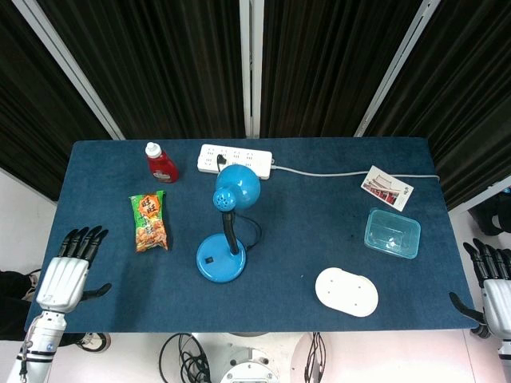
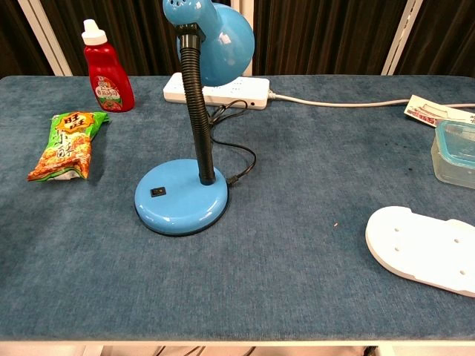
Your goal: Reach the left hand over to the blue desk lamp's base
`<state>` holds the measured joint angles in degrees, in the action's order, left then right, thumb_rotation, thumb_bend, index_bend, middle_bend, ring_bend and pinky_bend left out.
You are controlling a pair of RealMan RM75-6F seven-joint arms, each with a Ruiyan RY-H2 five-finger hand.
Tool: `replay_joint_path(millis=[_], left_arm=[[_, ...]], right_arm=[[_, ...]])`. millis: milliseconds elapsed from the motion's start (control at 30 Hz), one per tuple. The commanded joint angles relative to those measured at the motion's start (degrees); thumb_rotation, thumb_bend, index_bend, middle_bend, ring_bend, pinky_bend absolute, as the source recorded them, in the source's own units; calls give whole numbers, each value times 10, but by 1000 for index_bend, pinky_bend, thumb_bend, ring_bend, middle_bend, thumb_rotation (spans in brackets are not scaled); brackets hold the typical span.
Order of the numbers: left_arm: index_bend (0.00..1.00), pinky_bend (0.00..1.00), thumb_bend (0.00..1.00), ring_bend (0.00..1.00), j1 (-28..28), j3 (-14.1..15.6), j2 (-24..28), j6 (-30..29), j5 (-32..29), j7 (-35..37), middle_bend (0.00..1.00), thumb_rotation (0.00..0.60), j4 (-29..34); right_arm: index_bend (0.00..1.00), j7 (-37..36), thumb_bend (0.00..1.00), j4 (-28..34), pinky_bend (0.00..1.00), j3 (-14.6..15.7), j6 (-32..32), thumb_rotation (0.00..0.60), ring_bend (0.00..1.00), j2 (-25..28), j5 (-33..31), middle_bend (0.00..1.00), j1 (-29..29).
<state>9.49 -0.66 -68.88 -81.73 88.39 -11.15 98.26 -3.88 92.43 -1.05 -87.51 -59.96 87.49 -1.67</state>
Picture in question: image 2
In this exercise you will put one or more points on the blue desk lamp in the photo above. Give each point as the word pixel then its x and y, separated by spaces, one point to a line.
pixel 178 207

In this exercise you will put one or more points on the blue fabric table mat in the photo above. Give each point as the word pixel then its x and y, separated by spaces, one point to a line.
pixel 259 259

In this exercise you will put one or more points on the white power strip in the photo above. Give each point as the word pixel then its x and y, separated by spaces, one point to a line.
pixel 256 92

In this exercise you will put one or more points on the red ketchup squeeze bottle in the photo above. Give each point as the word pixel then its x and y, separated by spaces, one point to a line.
pixel 109 85

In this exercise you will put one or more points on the green snack bag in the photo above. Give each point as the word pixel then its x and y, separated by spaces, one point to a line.
pixel 68 148

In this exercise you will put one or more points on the white foam board with holes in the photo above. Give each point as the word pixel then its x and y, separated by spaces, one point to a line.
pixel 419 248

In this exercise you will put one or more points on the white printed paper card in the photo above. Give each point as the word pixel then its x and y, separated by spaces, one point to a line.
pixel 430 111

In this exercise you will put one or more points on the clear container with teal lid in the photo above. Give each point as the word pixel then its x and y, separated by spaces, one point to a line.
pixel 454 155

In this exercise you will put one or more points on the white frame post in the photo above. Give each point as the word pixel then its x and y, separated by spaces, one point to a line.
pixel 48 41
pixel 402 37

